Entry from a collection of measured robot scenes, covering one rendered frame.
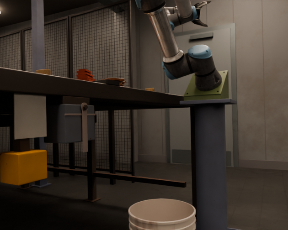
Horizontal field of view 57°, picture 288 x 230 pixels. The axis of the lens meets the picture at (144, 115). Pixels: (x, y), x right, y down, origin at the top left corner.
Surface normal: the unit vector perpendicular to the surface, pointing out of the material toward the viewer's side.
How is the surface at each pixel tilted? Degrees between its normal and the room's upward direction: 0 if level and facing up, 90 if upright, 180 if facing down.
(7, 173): 90
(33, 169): 90
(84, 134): 90
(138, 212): 87
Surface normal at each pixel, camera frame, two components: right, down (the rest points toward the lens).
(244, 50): -0.44, 0.00
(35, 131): 0.87, -0.02
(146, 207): 0.52, -0.07
